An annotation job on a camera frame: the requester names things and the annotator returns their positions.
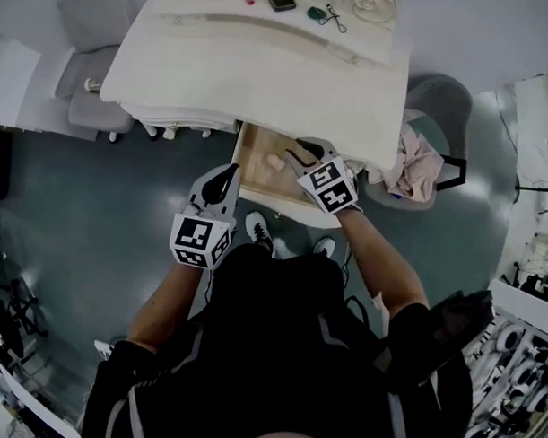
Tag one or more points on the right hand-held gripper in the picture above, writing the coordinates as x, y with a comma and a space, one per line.
331, 188

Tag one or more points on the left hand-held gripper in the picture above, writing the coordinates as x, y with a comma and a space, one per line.
195, 233

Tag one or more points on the small white wooden drawer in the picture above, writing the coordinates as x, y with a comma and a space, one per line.
258, 168

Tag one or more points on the black eyelash curler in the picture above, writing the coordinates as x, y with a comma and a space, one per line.
331, 11

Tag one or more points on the small black box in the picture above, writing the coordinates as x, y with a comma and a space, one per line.
281, 1

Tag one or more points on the person's right forearm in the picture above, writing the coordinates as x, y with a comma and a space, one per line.
380, 262

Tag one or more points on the person's left forearm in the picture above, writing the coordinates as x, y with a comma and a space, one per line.
168, 304

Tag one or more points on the cream vanity dressing table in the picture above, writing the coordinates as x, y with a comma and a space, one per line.
243, 78

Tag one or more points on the person's left shoe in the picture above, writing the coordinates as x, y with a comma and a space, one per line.
260, 231

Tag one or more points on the person's shoe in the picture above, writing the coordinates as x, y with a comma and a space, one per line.
260, 231
324, 247

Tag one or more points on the person's right shoe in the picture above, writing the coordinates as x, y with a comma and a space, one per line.
324, 247

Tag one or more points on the pink cloth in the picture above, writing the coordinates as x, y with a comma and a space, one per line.
415, 164

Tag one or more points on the grey round chair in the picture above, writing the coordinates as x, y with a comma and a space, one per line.
440, 98

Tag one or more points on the light grey office chair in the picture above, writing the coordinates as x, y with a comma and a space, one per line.
93, 113

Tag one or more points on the person's black clothing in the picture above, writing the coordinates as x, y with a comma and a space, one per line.
260, 348

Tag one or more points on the black standing fan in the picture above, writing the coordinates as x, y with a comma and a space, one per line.
517, 194

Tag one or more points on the black flat device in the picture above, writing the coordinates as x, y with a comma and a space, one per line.
454, 327

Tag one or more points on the white table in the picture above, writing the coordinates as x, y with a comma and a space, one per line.
522, 298

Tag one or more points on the group of white round devices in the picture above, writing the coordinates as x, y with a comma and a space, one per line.
507, 338

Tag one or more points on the black angular frame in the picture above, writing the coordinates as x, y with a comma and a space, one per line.
462, 171

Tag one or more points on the oval mirror white carved frame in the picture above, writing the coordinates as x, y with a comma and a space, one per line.
371, 6

